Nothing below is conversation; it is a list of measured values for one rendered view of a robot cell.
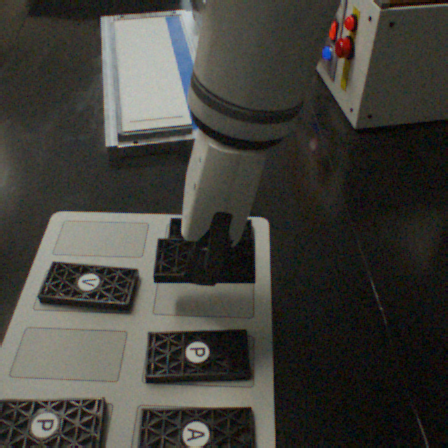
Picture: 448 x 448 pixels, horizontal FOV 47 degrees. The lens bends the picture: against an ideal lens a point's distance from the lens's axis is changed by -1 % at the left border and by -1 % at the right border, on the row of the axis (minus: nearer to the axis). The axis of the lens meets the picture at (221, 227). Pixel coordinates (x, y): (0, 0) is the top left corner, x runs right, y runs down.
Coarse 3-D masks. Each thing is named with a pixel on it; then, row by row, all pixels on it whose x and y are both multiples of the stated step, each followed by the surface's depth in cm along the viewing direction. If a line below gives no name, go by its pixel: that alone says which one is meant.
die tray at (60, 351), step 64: (64, 256) 60; (128, 256) 60; (256, 256) 60; (64, 320) 53; (128, 320) 53; (192, 320) 53; (256, 320) 53; (0, 384) 48; (64, 384) 48; (128, 384) 48; (192, 384) 48; (256, 384) 48
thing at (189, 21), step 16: (112, 16) 103; (128, 16) 103; (144, 16) 103; (160, 16) 103; (192, 16) 103; (192, 32) 98; (192, 48) 93; (112, 80) 85; (112, 96) 82; (112, 112) 78; (112, 128) 75; (112, 144) 73; (128, 144) 73; (144, 144) 73; (160, 144) 74; (176, 144) 74; (192, 144) 75
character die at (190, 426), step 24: (144, 408) 45; (168, 408) 45; (192, 408) 45; (216, 408) 45; (240, 408) 45; (144, 432) 45; (168, 432) 44; (192, 432) 44; (216, 432) 45; (240, 432) 45
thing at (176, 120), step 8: (128, 120) 75; (136, 120) 75; (144, 120) 75; (152, 120) 75; (160, 120) 75; (168, 120) 75; (176, 120) 75; (184, 120) 75; (128, 128) 74; (136, 128) 74; (144, 128) 74; (152, 128) 74; (160, 128) 74
